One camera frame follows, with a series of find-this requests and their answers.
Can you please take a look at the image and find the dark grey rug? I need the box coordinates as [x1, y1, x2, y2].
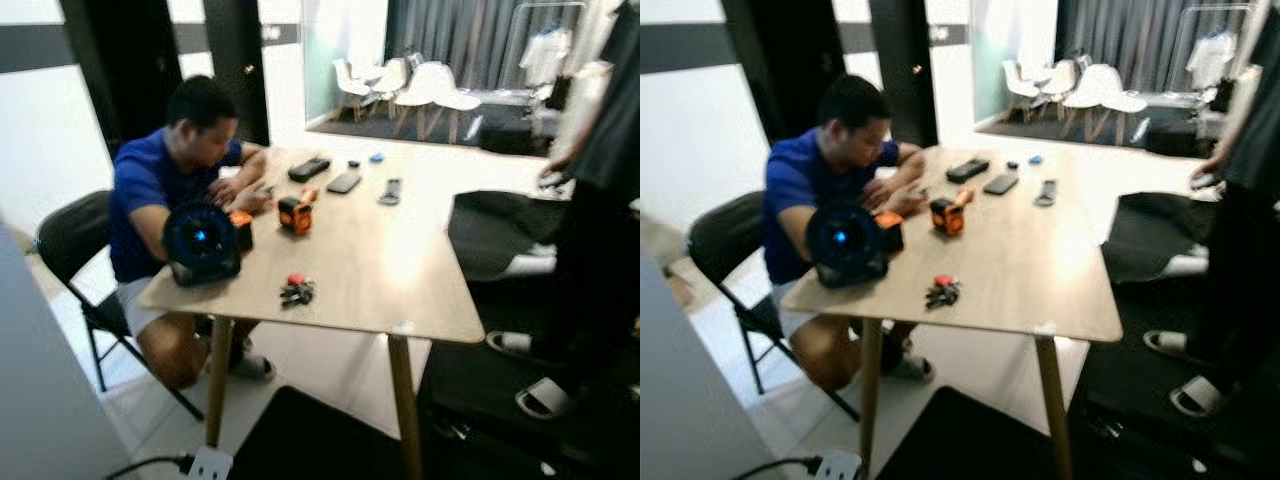
[975, 108, 1216, 156]
[305, 105, 561, 156]

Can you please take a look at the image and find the white slipper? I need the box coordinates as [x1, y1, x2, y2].
[1143, 330, 1196, 356]
[515, 377, 576, 421]
[1170, 376, 1231, 418]
[486, 330, 536, 357]

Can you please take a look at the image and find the black power cable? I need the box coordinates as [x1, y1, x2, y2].
[103, 455, 196, 480]
[730, 456, 821, 480]

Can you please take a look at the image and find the black speaker box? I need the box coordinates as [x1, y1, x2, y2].
[1145, 128, 1211, 158]
[480, 122, 549, 156]

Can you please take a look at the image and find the light wooden table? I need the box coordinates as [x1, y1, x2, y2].
[780, 145, 1216, 480]
[138, 143, 576, 480]

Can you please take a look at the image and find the man in blue shirt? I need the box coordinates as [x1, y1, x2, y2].
[108, 75, 276, 391]
[763, 74, 931, 393]

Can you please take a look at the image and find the standing person in black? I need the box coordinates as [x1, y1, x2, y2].
[485, 0, 641, 421]
[1143, 0, 1280, 419]

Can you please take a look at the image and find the black padded chair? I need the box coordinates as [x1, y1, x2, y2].
[447, 190, 561, 283]
[1102, 192, 1216, 284]

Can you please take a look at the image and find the key bunch with red tag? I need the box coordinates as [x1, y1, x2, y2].
[279, 273, 317, 308]
[925, 274, 963, 309]

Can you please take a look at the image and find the white hanging garment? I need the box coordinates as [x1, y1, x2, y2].
[1186, 30, 1239, 91]
[520, 27, 573, 89]

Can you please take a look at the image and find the black door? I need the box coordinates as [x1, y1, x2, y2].
[720, 0, 846, 151]
[58, 0, 183, 161]

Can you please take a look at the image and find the black folding chair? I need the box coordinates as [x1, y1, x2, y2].
[687, 191, 861, 423]
[36, 190, 206, 423]

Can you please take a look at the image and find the dark grey curtain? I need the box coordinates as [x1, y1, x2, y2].
[1055, 0, 1256, 93]
[385, 0, 591, 91]

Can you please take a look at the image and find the metal garment rack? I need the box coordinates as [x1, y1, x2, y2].
[497, 2, 591, 121]
[1165, 3, 1256, 121]

